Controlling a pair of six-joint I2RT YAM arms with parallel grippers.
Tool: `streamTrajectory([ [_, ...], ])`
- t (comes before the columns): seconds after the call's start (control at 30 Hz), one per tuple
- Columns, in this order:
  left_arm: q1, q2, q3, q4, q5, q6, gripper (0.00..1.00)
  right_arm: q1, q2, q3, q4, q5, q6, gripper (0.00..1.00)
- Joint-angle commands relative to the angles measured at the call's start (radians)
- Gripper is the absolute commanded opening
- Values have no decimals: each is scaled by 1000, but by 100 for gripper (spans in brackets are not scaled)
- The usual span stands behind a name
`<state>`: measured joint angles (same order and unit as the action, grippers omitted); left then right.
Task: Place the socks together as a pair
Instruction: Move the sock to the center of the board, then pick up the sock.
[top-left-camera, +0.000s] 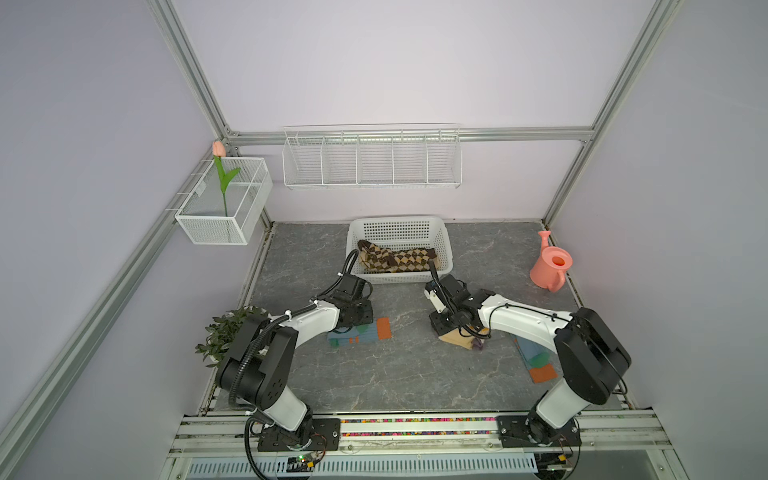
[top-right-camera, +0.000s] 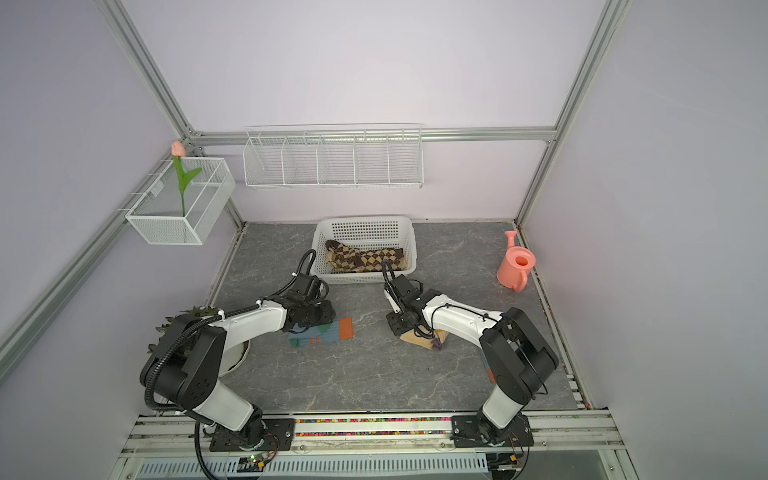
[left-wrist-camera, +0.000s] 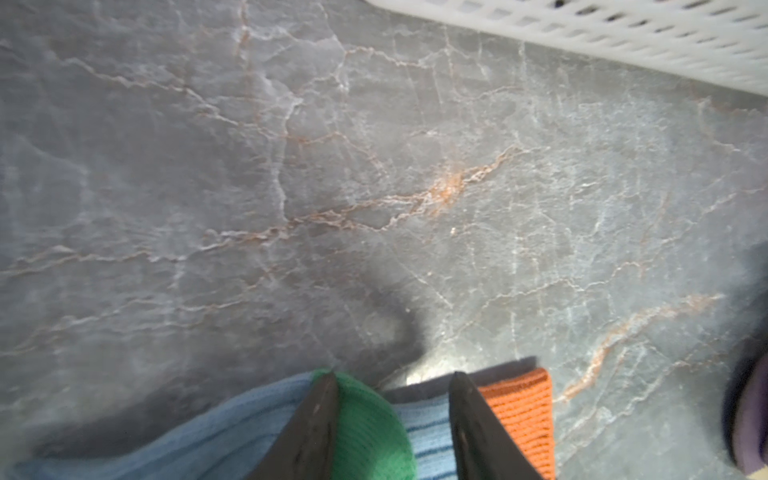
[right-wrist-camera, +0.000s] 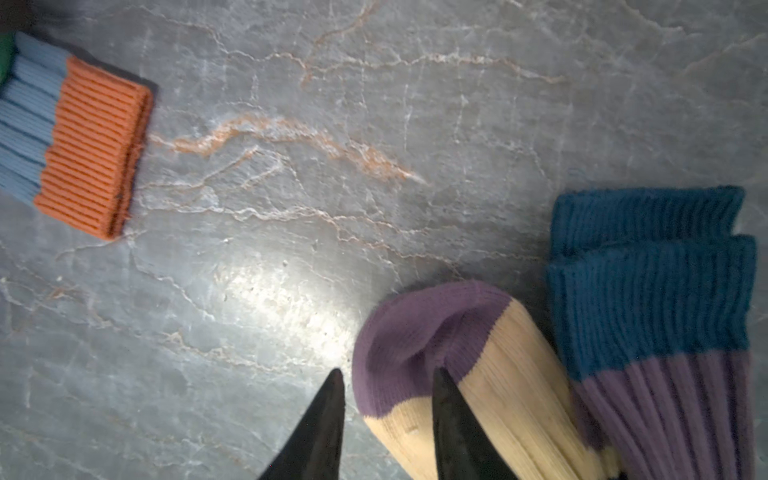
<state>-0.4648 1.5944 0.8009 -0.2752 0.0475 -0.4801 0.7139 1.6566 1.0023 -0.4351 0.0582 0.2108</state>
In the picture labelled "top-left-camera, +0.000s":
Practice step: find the pink artificial tulip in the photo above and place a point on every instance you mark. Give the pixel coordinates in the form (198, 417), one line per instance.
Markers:
(225, 177)

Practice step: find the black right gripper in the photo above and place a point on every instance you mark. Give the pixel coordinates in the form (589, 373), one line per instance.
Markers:
(436, 326)

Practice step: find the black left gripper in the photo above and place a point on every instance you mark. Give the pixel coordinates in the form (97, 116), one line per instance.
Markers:
(367, 314)

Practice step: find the pink watering can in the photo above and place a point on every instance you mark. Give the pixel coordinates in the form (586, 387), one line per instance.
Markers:
(549, 271)

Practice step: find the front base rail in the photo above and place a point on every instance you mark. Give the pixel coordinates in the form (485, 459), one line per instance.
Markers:
(606, 430)

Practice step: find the beige purple striped sock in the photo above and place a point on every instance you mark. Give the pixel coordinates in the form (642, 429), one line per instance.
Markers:
(462, 339)

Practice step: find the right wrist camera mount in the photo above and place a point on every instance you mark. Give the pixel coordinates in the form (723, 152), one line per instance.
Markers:
(431, 292)

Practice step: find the dark brown argyle sock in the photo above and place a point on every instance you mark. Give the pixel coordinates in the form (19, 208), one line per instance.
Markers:
(378, 255)

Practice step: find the white plastic perforated basket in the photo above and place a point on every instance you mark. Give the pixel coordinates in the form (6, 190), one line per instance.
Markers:
(401, 233)

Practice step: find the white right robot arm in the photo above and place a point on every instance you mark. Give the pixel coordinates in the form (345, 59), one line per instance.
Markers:
(593, 361)

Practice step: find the blue green orange sock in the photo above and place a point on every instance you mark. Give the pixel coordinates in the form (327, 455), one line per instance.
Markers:
(379, 330)

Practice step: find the white wire wall shelf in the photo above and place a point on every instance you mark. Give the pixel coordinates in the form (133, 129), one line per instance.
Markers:
(409, 155)

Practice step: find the white wire wall basket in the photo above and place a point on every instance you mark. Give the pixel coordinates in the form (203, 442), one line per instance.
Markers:
(201, 213)

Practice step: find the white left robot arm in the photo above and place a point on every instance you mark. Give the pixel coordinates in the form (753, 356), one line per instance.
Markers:
(254, 371)

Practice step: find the green potted plant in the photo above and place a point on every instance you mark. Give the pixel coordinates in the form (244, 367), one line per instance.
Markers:
(221, 333)

